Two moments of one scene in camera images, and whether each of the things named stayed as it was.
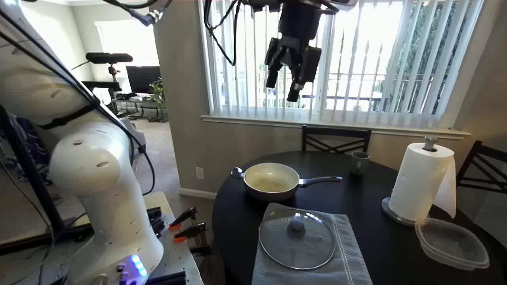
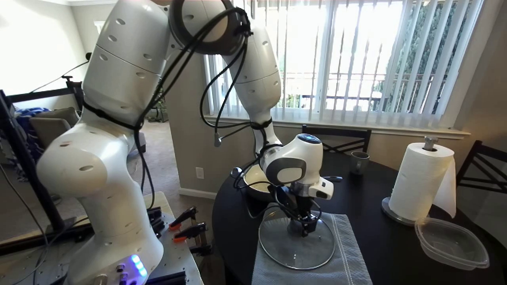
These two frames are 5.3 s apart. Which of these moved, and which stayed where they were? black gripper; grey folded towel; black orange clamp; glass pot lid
Moved: black gripper
Stayed: black orange clamp; glass pot lid; grey folded towel
